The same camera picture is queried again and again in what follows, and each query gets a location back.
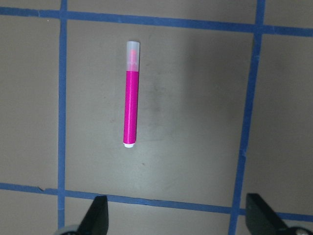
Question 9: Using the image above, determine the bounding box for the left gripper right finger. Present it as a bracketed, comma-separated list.
[245, 193, 293, 235]

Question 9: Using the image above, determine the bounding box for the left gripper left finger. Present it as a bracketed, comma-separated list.
[77, 196, 109, 235]

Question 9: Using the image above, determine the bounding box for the pink highlighter pen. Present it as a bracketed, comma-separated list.
[123, 41, 140, 148]

